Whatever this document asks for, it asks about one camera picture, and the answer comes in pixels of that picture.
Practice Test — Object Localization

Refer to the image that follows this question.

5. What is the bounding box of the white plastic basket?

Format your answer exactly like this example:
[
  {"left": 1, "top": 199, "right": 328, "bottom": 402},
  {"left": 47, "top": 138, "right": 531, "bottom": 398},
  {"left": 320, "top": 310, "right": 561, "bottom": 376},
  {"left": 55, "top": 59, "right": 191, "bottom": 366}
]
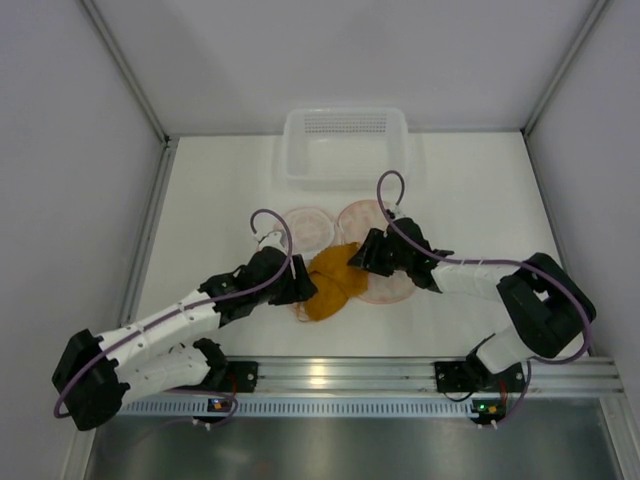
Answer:
[{"left": 279, "top": 107, "right": 412, "bottom": 190}]

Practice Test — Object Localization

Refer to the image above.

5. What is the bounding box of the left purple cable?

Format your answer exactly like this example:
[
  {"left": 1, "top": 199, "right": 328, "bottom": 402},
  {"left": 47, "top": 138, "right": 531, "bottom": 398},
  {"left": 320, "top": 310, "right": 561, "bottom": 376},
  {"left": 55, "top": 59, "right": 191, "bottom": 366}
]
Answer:
[{"left": 52, "top": 208, "right": 296, "bottom": 426}]

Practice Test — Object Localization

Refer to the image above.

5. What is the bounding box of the mustard yellow lace bra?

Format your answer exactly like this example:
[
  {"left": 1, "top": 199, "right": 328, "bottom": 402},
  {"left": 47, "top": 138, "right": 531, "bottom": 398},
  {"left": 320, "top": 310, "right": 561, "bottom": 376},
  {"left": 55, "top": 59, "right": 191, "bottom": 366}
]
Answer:
[{"left": 293, "top": 242, "right": 368, "bottom": 322}]

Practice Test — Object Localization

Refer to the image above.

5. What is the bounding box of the purple cable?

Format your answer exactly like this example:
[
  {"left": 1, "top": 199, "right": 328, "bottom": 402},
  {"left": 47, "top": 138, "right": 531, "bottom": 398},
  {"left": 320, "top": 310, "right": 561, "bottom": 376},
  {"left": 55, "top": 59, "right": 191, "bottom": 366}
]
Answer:
[
  {"left": 52, "top": 208, "right": 296, "bottom": 426},
  {"left": 375, "top": 170, "right": 599, "bottom": 426}
]

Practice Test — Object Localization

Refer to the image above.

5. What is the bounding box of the aluminium mounting rail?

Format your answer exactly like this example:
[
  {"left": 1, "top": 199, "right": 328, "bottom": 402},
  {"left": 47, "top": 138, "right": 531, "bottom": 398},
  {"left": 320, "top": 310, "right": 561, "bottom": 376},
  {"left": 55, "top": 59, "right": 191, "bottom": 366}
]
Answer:
[{"left": 82, "top": 355, "right": 621, "bottom": 397}]

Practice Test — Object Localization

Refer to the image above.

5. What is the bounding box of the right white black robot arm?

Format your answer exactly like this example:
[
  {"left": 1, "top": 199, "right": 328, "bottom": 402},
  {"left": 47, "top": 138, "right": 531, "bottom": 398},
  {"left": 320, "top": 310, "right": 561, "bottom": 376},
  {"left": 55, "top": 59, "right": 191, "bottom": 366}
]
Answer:
[{"left": 348, "top": 217, "right": 596, "bottom": 389}]

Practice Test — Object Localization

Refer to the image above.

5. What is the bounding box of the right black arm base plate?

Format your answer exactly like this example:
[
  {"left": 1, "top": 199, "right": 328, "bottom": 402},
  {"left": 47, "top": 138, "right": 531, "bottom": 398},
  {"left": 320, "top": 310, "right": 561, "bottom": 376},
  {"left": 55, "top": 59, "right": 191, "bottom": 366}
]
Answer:
[{"left": 434, "top": 360, "right": 526, "bottom": 394}]

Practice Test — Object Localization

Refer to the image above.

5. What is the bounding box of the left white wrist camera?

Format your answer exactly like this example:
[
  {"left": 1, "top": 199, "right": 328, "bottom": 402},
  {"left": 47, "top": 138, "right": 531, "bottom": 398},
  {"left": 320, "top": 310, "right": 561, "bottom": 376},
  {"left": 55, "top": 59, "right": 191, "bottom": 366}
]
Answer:
[{"left": 253, "top": 230, "right": 287, "bottom": 254}]

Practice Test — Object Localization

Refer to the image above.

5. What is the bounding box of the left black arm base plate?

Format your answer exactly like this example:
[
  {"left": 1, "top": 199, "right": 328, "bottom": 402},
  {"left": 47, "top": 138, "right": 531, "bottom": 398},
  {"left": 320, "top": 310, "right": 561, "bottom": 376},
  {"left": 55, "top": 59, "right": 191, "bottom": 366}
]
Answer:
[{"left": 171, "top": 360, "right": 259, "bottom": 394}]

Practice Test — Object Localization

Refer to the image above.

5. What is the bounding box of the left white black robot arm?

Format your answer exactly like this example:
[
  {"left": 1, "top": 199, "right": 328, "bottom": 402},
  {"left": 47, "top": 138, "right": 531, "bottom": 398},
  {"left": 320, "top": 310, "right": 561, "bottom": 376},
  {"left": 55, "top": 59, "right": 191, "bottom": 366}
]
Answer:
[{"left": 52, "top": 247, "right": 317, "bottom": 431}]

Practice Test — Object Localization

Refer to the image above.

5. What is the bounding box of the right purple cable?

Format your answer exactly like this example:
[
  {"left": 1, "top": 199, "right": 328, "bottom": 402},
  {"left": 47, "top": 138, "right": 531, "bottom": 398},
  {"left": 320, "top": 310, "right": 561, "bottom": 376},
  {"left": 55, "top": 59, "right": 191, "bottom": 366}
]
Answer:
[{"left": 375, "top": 170, "right": 599, "bottom": 426}]

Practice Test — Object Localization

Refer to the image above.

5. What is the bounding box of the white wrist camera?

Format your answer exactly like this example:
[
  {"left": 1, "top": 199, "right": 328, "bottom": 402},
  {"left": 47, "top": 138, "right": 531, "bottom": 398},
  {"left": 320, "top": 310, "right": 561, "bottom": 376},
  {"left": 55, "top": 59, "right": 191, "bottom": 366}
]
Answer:
[
  {"left": 253, "top": 230, "right": 287, "bottom": 254},
  {"left": 385, "top": 204, "right": 407, "bottom": 222}
]

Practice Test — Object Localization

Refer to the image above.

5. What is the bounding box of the pink mesh bra laundry bag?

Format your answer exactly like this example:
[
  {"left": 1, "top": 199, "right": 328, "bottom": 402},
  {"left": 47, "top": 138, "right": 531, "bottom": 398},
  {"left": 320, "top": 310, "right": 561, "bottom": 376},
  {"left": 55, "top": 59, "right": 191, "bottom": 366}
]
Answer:
[{"left": 285, "top": 200, "right": 415, "bottom": 305}]

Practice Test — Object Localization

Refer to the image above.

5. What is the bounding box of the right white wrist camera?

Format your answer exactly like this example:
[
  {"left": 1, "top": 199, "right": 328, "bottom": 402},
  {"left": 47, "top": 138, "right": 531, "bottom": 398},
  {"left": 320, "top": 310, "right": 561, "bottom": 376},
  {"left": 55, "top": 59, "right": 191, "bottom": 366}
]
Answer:
[{"left": 385, "top": 204, "right": 407, "bottom": 222}]

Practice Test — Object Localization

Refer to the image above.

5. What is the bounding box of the white slotted cable duct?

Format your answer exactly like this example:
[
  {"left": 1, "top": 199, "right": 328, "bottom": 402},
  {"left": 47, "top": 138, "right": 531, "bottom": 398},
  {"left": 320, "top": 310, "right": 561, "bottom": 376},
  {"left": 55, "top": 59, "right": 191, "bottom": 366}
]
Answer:
[{"left": 120, "top": 396, "right": 479, "bottom": 418}]

